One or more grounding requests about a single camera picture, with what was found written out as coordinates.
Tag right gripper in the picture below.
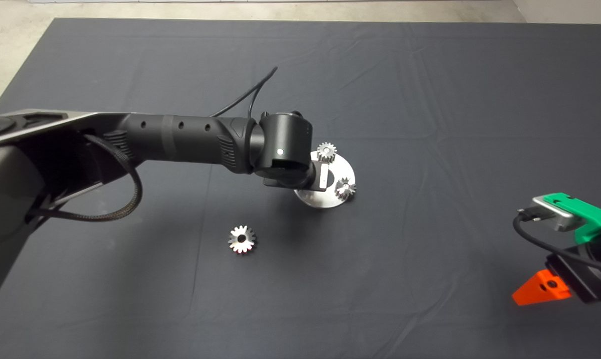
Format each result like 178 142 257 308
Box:
512 244 601 306

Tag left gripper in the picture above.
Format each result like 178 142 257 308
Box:
263 162 331 191

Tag large steel gear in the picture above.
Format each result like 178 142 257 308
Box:
227 225 257 255

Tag small steel gear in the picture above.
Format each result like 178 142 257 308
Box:
335 178 357 202
317 142 338 163

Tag round metal plate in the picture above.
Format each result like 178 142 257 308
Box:
294 154 356 209

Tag dark grey table cloth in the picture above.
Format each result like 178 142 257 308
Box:
0 17 601 359

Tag right silver camera box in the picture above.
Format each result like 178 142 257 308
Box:
531 196 580 232

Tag thin black camera cable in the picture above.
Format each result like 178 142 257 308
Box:
513 209 601 275
210 66 279 120

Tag right green camera mount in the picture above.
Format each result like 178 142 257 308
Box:
544 192 601 244

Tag braided black cable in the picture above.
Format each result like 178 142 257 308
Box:
28 134 144 222

